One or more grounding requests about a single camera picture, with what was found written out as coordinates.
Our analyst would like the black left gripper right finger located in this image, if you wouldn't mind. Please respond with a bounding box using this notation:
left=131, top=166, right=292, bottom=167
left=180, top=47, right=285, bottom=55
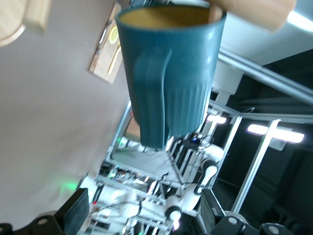
left=201, top=189, right=291, bottom=235

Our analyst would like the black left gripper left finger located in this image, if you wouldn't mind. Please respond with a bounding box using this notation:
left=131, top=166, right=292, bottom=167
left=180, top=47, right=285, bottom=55
left=0, top=188, right=89, bottom=235

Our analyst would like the teal ribbed cup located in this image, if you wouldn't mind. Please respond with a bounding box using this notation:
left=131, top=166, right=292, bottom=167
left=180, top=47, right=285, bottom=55
left=114, top=4, right=227, bottom=150

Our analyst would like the wooden mug rack with pegs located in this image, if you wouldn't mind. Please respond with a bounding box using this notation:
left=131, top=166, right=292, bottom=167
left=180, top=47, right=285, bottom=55
left=0, top=0, right=298, bottom=47

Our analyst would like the white ceiling light panel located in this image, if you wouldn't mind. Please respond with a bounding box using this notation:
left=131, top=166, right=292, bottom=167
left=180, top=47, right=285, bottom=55
left=206, top=115, right=228, bottom=125
left=246, top=123, right=306, bottom=144

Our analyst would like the brown table cover cloth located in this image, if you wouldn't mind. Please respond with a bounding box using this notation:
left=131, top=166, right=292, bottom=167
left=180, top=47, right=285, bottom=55
left=0, top=0, right=134, bottom=235

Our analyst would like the grey metal beam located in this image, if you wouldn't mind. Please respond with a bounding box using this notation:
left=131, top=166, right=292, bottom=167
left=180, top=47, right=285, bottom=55
left=217, top=47, right=313, bottom=101

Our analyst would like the wooden cutting board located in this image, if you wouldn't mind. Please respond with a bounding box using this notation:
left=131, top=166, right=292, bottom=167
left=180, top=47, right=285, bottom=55
left=88, top=3, right=123, bottom=85

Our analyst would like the yellow plastic fork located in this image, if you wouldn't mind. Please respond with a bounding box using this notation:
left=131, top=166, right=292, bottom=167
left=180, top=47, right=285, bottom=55
left=107, top=46, right=122, bottom=74

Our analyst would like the lemon slice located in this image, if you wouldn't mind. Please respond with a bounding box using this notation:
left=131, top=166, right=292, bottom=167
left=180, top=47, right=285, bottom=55
left=109, top=25, right=120, bottom=45

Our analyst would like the metal cutting board handle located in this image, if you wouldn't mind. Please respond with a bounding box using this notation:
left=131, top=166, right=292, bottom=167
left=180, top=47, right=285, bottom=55
left=96, top=20, right=112, bottom=55

